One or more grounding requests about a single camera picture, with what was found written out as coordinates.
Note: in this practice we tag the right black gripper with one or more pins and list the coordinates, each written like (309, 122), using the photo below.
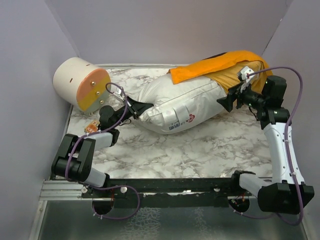
(234, 92)

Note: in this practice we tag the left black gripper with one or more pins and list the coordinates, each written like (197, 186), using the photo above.
(136, 108)

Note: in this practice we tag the orange Mickey Mouse pillowcase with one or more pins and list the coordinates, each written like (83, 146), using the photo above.
(222, 68)

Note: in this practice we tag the white pillow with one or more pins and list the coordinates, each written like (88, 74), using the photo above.
(179, 107)

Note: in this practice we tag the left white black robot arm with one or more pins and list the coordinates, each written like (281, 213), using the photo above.
(74, 157)

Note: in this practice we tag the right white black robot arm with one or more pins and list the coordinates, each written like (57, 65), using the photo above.
(276, 124)

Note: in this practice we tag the small orange patterned card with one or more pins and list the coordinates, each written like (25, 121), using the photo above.
(92, 127)

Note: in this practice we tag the white cylinder with orange lid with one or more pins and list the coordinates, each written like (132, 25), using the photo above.
(82, 84)

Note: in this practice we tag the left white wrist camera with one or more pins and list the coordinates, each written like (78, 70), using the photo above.
(119, 93)

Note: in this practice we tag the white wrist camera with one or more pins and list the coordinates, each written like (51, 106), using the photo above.
(119, 93)
(246, 75)

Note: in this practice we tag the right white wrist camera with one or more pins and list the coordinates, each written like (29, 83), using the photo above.
(246, 75)

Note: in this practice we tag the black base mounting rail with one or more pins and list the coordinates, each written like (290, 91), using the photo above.
(167, 192)

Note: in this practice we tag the aluminium frame rail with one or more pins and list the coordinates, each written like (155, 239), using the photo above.
(62, 188)

